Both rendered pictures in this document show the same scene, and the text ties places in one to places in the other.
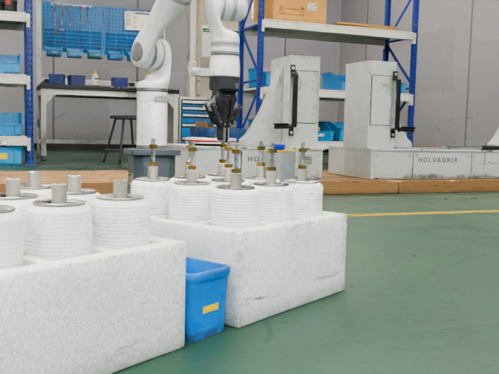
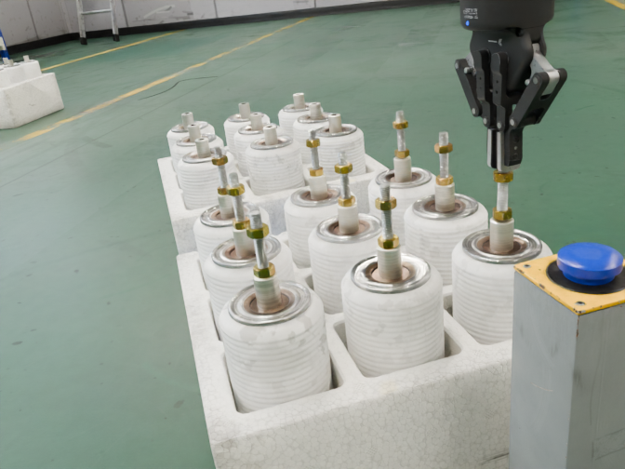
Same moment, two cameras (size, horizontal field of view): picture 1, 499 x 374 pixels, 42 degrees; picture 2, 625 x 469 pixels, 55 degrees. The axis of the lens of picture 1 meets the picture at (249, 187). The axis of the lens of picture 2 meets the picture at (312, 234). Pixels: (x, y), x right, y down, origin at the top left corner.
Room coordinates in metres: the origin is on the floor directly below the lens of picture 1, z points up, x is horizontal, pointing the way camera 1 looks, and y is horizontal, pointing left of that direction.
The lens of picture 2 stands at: (1.79, -0.46, 0.52)
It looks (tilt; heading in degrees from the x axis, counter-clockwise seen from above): 24 degrees down; 129
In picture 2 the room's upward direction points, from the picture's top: 7 degrees counter-clockwise
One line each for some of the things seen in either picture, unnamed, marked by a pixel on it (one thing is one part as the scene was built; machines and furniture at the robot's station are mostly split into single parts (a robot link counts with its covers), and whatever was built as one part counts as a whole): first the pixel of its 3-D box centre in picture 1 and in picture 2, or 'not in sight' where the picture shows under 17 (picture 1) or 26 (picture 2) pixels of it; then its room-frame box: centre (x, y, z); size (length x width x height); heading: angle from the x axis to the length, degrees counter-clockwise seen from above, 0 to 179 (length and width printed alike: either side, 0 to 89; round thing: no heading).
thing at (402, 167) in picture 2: (152, 174); (403, 169); (1.42, 0.21, 0.26); 0.02 x 0.02 x 0.03
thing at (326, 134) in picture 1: (309, 130); not in sight; (6.98, -0.63, 0.36); 0.50 x 0.38 x 0.21; 22
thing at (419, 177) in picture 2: (152, 179); (403, 178); (1.42, 0.21, 0.25); 0.08 x 0.08 x 0.01
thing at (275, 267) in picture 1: (226, 251); (361, 347); (1.44, 0.05, 0.09); 0.39 x 0.39 x 0.18; 52
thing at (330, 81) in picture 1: (345, 82); not in sight; (7.15, -1.02, 0.90); 0.50 x 0.38 x 0.21; 20
